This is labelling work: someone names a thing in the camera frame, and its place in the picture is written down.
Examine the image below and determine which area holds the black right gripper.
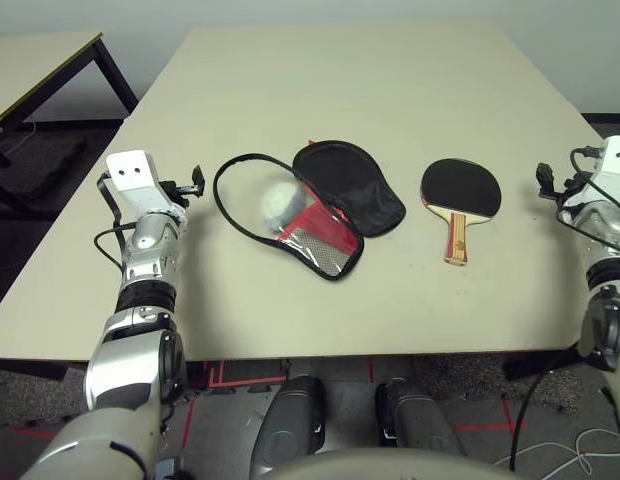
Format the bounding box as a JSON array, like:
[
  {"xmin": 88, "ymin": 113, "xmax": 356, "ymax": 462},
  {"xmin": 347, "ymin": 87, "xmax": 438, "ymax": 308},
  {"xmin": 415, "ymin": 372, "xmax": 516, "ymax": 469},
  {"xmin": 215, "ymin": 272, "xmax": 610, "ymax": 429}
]
[{"xmin": 535, "ymin": 161, "xmax": 591, "ymax": 204}]

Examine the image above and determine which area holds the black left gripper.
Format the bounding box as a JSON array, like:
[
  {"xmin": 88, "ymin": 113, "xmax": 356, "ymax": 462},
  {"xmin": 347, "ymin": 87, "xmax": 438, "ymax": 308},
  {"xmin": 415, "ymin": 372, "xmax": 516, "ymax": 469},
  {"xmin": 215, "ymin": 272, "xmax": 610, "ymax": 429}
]
[{"xmin": 157, "ymin": 164, "xmax": 207, "ymax": 204}]

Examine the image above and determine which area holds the white blue plush keychain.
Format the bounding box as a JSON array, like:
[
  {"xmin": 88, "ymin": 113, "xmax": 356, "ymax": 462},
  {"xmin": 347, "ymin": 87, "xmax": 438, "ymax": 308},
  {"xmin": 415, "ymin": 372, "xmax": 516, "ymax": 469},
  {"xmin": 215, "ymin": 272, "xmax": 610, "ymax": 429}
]
[{"xmin": 261, "ymin": 179, "xmax": 316, "ymax": 234}]

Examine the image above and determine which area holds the black rubber ping-pong paddle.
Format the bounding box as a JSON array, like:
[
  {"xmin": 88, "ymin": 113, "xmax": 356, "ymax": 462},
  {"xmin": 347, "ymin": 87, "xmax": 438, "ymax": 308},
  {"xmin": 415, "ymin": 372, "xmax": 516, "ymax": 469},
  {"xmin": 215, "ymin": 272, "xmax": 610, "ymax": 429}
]
[{"xmin": 419, "ymin": 158, "xmax": 503, "ymax": 266}]

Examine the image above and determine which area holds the black red paddle case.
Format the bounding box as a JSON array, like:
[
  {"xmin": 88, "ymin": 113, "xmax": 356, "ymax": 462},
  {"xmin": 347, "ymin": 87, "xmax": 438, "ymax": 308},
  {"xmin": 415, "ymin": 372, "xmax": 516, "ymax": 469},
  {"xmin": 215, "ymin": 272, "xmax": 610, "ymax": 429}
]
[{"xmin": 212, "ymin": 139, "xmax": 407, "ymax": 283}]

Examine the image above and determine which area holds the dark floor mat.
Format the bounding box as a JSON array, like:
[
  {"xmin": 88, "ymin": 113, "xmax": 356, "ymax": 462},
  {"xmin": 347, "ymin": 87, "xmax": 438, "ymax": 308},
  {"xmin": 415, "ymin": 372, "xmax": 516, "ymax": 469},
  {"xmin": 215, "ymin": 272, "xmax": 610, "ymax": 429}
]
[{"xmin": 0, "ymin": 137, "xmax": 89, "ymax": 201}]

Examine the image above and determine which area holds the robot left leg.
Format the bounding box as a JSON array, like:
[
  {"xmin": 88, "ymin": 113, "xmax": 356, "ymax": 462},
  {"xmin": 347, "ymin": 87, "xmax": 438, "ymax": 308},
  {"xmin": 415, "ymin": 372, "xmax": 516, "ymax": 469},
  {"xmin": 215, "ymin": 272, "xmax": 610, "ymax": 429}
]
[{"xmin": 249, "ymin": 375, "xmax": 327, "ymax": 480}]

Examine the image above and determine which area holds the robot leg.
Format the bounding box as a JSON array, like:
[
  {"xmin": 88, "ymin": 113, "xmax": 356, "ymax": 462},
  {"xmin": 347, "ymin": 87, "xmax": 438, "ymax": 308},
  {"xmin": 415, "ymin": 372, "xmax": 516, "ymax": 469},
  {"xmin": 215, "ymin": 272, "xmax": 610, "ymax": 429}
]
[
  {"xmin": 374, "ymin": 378, "xmax": 466, "ymax": 459},
  {"xmin": 249, "ymin": 375, "xmax": 327, "ymax": 480}
]

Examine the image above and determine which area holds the robot right leg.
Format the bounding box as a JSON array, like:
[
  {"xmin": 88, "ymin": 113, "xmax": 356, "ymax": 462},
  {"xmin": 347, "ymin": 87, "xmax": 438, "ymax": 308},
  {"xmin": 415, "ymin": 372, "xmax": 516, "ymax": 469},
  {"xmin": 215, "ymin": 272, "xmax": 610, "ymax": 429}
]
[{"xmin": 374, "ymin": 378, "xmax": 466, "ymax": 459}]

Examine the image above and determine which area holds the silver robot torso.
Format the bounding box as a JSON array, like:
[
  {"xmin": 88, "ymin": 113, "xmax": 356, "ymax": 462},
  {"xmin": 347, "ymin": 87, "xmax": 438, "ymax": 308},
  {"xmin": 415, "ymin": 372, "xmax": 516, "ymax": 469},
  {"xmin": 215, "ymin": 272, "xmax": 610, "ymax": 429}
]
[{"xmin": 269, "ymin": 447, "xmax": 511, "ymax": 480}]

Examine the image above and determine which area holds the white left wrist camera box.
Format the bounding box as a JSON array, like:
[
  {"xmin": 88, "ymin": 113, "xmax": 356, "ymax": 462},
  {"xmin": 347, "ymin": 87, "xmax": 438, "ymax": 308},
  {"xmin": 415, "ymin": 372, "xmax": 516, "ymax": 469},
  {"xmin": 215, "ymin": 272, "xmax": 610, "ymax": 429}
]
[{"xmin": 105, "ymin": 148, "xmax": 174, "ymax": 216}]

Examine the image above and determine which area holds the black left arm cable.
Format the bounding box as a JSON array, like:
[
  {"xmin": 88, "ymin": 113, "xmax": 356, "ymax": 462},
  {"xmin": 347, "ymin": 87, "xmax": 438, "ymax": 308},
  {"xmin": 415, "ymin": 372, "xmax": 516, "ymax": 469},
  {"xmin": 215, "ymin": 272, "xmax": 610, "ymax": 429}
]
[{"xmin": 93, "ymin": 172, "xmax": 141, "ymax": 274}]

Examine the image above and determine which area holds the thin white cord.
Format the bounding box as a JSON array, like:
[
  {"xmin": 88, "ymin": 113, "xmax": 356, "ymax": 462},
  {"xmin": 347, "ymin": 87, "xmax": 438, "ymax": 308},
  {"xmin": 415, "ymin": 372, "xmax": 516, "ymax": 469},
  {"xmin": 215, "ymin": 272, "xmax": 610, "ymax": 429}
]
[{"xmin": 18, "ymin": 119, "xmax": 39, "ymax": 151}]

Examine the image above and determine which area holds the beige side table black frame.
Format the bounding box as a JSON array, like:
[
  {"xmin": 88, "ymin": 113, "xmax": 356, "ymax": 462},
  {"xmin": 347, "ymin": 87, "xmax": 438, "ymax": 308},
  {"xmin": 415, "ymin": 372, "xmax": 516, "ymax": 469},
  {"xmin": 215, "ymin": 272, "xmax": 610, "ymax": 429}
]
[{"xmin": 0, "ymin": 30, "xmax": 140, "ymax": 221}]

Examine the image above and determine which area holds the white floor cable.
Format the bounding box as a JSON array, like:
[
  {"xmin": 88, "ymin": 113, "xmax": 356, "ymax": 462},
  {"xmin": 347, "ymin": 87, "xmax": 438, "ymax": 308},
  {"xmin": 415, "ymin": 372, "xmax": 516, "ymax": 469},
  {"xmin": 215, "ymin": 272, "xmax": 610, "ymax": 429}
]
[{"xmin": 494, "ymin": 427, "xmax": 620, "ymax": 474}]

